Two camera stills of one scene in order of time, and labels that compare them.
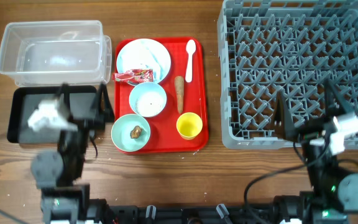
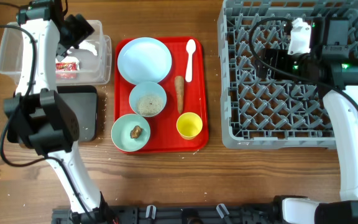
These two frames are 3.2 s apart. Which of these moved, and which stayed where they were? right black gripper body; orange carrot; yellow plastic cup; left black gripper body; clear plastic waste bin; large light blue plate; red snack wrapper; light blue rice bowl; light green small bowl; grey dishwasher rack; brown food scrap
Moved: left black gripper body; red snack wrapper; right black gripper body
Stayed: clear plastic waste bin; large light blue plate; light blue rice bowl; yellow plastic cup; orange carrot; light green small bowl; brown food scrap; grey dishwasher rack
